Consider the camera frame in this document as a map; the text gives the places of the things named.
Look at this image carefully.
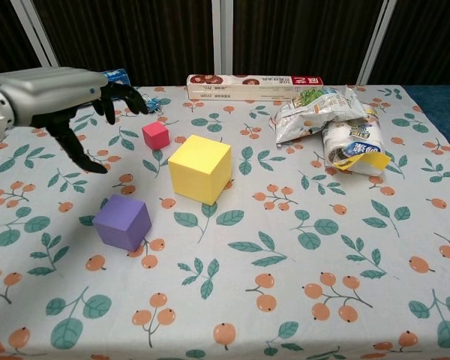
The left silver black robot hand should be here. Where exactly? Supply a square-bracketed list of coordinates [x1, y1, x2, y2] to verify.
[0, 67, 150, 174]

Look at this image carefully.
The crumpled white blue package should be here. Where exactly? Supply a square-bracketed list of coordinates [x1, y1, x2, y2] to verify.
[321, 104, 392, 177]

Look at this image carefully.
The blue binder clip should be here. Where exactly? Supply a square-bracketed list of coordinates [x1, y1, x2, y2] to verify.
[144, 95, 164, 116]

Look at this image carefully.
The long white red wrap box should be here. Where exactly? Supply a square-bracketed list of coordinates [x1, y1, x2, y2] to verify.
[186, 73, 326, 101]

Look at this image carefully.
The floral print tablecloth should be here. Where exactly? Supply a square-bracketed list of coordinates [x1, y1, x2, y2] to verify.
[0, 85, 450, 360]

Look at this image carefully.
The small pink cube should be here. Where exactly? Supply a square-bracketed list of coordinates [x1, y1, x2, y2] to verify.
[141, 121, 170, 152]

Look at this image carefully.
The medium purple cube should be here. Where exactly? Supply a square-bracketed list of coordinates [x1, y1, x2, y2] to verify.
[92, 194, 152, 253]

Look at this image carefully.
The crumpled silver snack bag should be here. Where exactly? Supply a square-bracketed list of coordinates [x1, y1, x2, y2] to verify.
[268, 86, 365, 146]

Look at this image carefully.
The dark ribbed partition panel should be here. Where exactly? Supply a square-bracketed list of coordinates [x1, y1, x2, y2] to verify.
[367, 0, 450, 86]
[31, 0, 221, 87]
[232, 0, 383, 86]
[0, 0, 50, 87]

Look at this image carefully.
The blue cookie box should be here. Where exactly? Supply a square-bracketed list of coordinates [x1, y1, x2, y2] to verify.
[99, 67, 131, 101]

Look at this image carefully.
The large yellow cube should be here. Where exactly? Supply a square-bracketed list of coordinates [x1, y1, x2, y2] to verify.
[167, 134, 233, 206]

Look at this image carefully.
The white partition post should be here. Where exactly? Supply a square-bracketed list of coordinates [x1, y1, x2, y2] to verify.
[211, 0, 236, 76]
[355, 0, 397, 86]
[13, 0, 67, 74]

